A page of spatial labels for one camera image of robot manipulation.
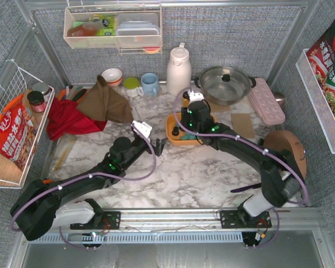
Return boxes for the orange plastic basket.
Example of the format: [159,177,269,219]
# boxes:
[165,113,200,146]

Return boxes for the black coffee capsule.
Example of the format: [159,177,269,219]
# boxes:
[171,127,179,136]

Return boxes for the teal coffee capsule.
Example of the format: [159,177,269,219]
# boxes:
[180,133,195,140]

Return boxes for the brown cloth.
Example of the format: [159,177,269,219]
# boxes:
[76,75,133,123]

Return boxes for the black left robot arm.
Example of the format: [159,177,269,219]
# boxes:
[10,135,167,241]

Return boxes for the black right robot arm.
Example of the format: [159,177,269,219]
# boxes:
[180,100,306,223]

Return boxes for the white mesh basket right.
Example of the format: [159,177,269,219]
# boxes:
[295,49,335,154]

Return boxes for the orange juice bottle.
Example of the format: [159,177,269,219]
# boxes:
[181,91,190,107]

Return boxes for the small brown cardboard sheet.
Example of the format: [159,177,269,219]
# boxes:
[209,102,231,113]

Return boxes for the steel pot with lid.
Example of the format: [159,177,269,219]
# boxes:
[194,66,256,106]

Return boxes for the white thermos jug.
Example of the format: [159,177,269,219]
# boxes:
[166,42,192,96]

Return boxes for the blue mug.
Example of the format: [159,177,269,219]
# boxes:
[141,73,160,97]

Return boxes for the green lidded white cup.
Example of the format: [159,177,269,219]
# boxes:
[123,77,144,98]

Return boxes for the pink egg tray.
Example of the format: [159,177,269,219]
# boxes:
[247,77,285,126]

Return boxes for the white orange striped bowl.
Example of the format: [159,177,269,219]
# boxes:
[101,68,122,87]

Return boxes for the red cloth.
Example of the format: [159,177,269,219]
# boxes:
[46,97,107,141]

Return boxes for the steel round object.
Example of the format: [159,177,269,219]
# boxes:
[273,92,286,108]

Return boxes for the round wooden board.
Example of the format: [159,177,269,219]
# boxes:
[263,130,307,179]

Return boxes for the orange plastic cup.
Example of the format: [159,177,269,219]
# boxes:
[42,179,54,184]

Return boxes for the clear plastic containers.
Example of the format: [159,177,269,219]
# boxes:
[116,12,160,47]

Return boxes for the glass jar silver lid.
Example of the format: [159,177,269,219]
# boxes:
[32,82,51,102]

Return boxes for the red jar black lid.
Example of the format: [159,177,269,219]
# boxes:
[27,91,46,113]

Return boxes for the green package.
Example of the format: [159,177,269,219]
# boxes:
[89,15,117,36]

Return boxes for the orange bottle in rack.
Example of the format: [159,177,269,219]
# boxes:
[67,22,103,37]

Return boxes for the orange snack bag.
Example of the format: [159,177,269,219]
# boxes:
[0,94,36,171]

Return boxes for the red seasoning packet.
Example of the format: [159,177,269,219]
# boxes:
[306,19,335,84]

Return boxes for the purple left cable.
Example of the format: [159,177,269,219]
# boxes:
[10,124,157,251]

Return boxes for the purple cable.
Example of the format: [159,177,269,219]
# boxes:
[10,124,157,251]
[174,87,309,249]

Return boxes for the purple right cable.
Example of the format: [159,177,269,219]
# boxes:
[174,87,309,249]

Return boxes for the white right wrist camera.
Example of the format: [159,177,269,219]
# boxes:
[188,89,204,103]

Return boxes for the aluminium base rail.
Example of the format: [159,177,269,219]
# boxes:
[16,207,324,230]

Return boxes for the cream wall rack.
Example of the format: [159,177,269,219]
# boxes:
[64,2,162,54]

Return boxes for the white wire basket left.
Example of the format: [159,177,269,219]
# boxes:
[0,59,55,189]

